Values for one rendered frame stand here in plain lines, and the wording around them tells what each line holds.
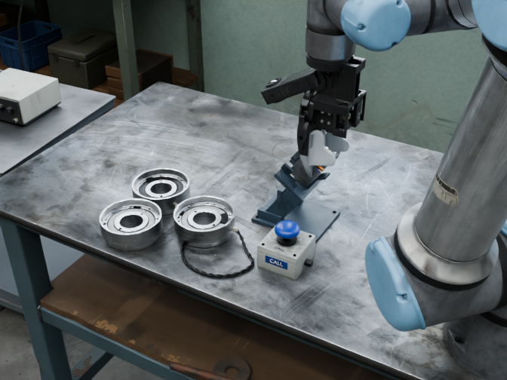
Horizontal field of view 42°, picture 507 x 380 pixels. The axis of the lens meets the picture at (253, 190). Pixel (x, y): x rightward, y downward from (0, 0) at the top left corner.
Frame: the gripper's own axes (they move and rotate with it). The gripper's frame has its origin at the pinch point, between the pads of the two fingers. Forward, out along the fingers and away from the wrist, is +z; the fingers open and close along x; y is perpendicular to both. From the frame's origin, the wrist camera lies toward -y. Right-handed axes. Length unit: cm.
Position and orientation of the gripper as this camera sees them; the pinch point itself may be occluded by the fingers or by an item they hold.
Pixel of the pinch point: (311, 163)
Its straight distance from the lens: 112.1
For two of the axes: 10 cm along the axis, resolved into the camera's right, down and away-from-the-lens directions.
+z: 0.0, 8.3, 5.6
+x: 5.1, -4.8, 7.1
